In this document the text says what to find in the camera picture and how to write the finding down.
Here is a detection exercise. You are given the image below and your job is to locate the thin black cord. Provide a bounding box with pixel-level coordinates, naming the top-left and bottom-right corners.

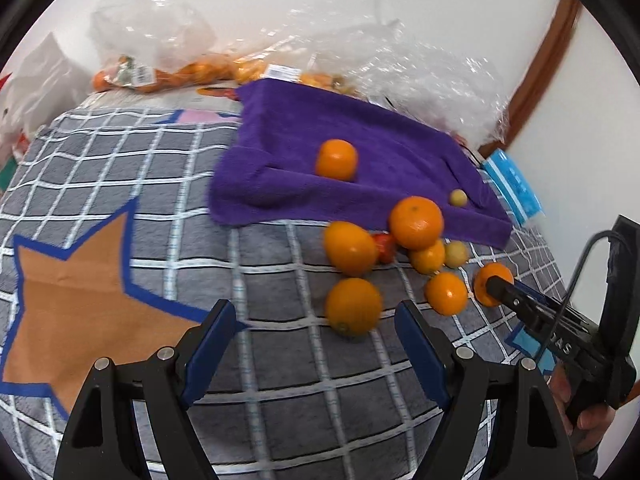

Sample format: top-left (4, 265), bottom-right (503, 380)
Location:
top-left (461, 144), bottom-right (490, 170)

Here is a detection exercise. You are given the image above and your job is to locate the yellowish orange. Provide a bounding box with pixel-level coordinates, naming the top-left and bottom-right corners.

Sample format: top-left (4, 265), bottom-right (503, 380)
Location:
top-left (409, 239), bottom-right (447, 275)

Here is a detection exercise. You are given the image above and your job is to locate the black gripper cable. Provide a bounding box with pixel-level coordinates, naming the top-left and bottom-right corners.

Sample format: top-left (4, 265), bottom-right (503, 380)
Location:
top-left (532, 230), bottom-right (616, 361)

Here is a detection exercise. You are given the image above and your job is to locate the grey plaid star blanket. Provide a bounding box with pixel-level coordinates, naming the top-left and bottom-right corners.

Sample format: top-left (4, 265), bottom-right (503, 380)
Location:
top-left (0, 92), bottom-right (581, 480)

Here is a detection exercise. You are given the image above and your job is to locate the large orange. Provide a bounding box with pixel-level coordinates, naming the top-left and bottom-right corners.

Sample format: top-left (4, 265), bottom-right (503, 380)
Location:
top-left (389, 196), bottom-right (445, 251)

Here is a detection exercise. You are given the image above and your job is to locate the blue tissue pack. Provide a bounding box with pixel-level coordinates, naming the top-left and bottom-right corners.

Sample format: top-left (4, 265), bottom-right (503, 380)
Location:
top-left (484, 149), bottom-right (545, 227)

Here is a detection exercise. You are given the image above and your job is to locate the small orange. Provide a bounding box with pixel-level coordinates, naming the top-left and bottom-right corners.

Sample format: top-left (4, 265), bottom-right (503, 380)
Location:
top-left (473, 262), bottom-right (516, 308)
top-left (425, 271), bottom-right (469, 316)

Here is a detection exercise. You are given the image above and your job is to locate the person's right forearm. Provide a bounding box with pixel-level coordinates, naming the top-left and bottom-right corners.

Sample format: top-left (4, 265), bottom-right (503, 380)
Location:
top-left (570, 444), bottom-right (608, 480)

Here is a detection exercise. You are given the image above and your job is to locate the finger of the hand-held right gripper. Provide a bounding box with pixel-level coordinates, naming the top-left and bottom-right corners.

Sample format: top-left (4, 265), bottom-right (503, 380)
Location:
top-left (484, 276), bottom-right (557, 343)
top-left (510, 281), bottom-right (570, 315)

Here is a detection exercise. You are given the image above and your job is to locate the orange with green stem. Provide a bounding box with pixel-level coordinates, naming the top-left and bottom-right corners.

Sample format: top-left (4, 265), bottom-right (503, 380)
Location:
top-left (325, 277), bottom-right (384, 337)

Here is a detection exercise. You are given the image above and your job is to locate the clear bag of mandarins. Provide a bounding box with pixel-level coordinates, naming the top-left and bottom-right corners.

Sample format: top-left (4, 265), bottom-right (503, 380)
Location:
top-left (89, 0), bottom-right (237, 94)

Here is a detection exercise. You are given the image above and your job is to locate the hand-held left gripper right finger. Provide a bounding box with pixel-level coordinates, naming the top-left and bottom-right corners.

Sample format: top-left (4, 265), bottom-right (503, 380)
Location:
top-left (394, 300), bottom-right (578, 480)

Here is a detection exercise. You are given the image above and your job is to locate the brown wooden door frame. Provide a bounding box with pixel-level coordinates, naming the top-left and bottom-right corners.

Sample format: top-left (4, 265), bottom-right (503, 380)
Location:
top-left (477, 0), bottom-right (583, 161)

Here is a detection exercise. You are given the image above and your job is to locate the white plastic bag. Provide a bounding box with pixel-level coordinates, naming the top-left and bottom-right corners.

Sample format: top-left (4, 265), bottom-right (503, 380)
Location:
top-left (0, 32), bottom-right (93, 166)

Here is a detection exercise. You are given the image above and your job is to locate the oval orange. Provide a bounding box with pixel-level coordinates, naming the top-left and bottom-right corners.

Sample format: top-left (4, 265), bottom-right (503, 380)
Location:
top-left (323, 221), bottom-right (379, 278)

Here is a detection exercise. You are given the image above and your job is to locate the small red fruit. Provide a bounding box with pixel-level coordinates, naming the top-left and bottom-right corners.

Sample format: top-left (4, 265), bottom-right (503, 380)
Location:
top-left (370, 232), bottom-right (398, 265)

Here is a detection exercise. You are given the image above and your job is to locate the purple towel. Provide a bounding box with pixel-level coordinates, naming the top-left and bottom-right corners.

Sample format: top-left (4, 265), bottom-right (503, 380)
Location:
top-left (207, 79), bottom-right (513, 250)

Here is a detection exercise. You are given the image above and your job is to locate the crumpled clear plastic bag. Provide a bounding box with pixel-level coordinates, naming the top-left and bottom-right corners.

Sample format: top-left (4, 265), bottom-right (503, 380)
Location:
top-left (270, 0), bottom-right (512, 147)

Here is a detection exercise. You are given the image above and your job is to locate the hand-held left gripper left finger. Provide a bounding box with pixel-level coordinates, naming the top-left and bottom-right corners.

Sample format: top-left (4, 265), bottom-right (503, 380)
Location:
top-left (52, 299), bottom-right (237, 480)

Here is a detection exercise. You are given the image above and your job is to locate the bumpy orange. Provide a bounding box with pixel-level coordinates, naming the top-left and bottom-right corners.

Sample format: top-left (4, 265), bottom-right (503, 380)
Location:
top-left (315, 139), bottom-right (359, 182)

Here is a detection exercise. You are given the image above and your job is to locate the person's right hand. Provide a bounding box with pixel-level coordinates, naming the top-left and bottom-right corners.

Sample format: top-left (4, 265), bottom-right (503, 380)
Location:
top-left (550, 367), bottom-right (619, 457)

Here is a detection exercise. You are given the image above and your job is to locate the clear bag of kumquats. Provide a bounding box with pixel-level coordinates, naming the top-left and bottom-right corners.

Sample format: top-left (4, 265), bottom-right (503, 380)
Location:
top-left (234, 50), bottom-right (362, 97)

